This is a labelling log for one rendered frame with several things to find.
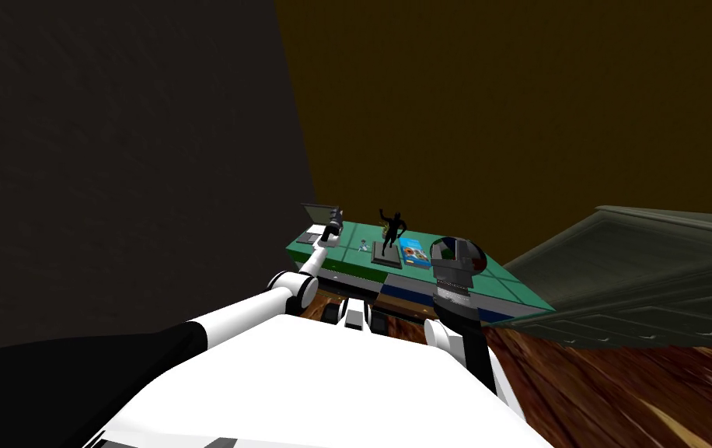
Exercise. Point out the small white object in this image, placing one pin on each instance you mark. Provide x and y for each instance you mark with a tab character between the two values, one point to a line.
363	246

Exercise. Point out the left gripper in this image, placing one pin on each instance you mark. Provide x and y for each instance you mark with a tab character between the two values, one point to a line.
332	230

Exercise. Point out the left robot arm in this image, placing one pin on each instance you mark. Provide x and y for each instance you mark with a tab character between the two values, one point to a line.
238	314

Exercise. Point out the black figure statue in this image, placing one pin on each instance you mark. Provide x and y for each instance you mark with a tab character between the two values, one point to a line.
391	233

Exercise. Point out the green table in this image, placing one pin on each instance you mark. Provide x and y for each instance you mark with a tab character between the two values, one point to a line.
505	287

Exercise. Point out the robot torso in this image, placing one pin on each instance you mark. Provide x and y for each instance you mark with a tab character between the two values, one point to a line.
306	386

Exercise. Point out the blue book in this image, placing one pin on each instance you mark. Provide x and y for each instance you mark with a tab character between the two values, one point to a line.
414	253

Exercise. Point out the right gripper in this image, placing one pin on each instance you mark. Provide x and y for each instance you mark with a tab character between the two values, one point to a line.
465	252

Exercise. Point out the dark green dresser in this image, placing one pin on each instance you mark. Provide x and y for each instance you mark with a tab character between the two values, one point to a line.
629	280

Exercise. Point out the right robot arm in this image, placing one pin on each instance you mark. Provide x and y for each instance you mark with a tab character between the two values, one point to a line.
471	339

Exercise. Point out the grey laptop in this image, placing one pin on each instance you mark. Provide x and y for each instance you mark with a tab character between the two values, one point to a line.
317	214

